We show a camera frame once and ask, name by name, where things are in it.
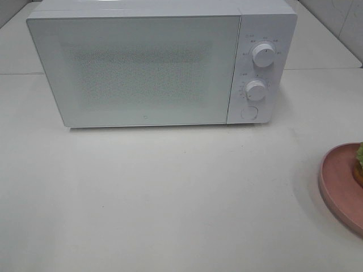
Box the white door release button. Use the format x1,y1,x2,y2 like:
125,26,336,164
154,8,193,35
241,106,259,120

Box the white microwave door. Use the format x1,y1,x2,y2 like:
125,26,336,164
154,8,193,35
27,16,240,128

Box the pink round plate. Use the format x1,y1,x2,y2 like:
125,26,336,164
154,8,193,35
318,143,362,237

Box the burger with lettuce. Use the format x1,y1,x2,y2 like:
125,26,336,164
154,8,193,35
352,143,363,187

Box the lower white timer knob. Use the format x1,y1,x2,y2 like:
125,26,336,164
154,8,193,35
244,79,267,101

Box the white microwave oven body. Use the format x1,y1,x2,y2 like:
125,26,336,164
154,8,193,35
26,1,297,126

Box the upper white power knob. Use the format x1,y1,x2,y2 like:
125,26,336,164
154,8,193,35
251,41,276,68

